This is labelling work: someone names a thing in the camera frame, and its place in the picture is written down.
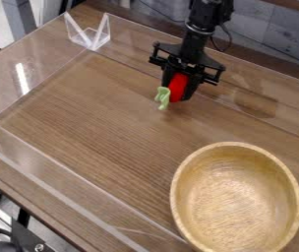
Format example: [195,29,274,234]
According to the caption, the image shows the clear acrylic tray walls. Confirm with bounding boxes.
[0,11,299,252]

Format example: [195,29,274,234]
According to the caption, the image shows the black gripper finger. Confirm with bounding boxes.
[162,64,175,88]
[183,74,203,101]

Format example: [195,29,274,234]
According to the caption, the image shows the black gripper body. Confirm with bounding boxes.
[148,41,226,86]

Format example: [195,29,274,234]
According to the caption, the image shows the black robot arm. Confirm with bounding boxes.
[150,0,234,102]

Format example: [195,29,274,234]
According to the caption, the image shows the red plush strawberry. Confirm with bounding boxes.
[155,73,188,110]

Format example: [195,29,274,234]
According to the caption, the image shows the wooden bowl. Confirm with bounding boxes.
[170,142,299,252]

